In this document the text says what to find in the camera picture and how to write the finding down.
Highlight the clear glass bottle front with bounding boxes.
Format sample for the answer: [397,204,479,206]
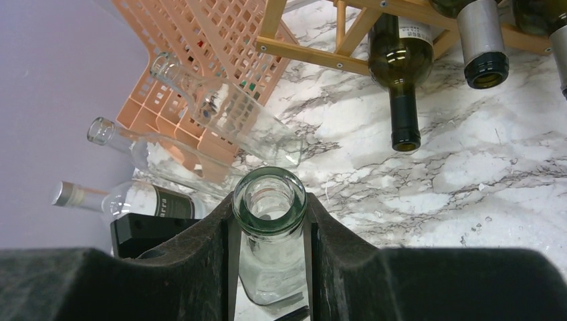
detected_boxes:
[232,167,308,307]

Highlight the clear square glass bottle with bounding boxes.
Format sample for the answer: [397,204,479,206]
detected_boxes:
[150,52,304,169]

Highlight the orange plastic file organizer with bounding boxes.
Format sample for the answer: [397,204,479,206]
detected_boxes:
[115,1,284,166]

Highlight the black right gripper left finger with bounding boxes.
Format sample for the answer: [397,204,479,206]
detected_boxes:
[1,196,240,320]

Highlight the green wine bottle silver foil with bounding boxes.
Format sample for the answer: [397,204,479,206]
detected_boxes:
[430,0,509,90]

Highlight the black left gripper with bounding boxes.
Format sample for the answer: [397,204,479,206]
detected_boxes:
[110,213,200,258]

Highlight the clear round bottle silver cap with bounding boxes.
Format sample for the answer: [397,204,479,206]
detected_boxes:
[51,180,209,221]

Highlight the wooden wine rack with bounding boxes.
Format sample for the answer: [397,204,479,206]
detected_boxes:
[256,1,566,89]

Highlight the green wine bottle dark neck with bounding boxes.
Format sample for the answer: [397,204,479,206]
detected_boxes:
[368,13,433,152]

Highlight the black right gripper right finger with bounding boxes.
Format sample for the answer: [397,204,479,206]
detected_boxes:
[304,193,566,320]

